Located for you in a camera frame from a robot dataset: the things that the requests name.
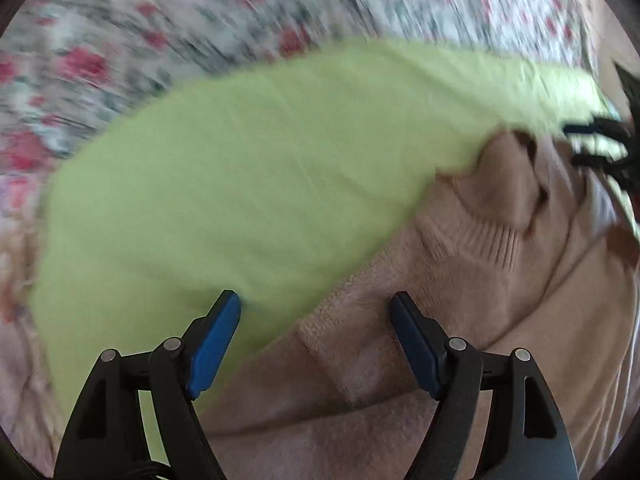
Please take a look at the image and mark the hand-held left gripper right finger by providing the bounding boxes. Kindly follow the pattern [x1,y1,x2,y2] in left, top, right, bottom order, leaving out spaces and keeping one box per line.
[390,291,581,480]

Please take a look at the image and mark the pink knitted sweater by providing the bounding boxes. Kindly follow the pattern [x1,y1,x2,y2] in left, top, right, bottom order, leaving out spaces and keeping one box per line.
[200,129,640,480]

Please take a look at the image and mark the white red floral quilt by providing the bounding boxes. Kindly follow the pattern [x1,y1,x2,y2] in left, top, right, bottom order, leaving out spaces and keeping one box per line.
[0,0,601,216]

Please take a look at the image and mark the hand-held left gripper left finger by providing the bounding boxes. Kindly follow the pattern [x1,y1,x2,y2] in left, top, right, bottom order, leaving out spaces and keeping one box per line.
[52,289,242,480]

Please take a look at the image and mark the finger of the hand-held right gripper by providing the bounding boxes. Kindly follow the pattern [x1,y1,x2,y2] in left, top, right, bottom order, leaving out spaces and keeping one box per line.
[562,116,635,145]
[570,151,640,188]

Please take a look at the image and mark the light green bed sheet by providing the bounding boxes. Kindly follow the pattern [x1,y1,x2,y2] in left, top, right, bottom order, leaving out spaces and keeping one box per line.
[27,37,621,466]

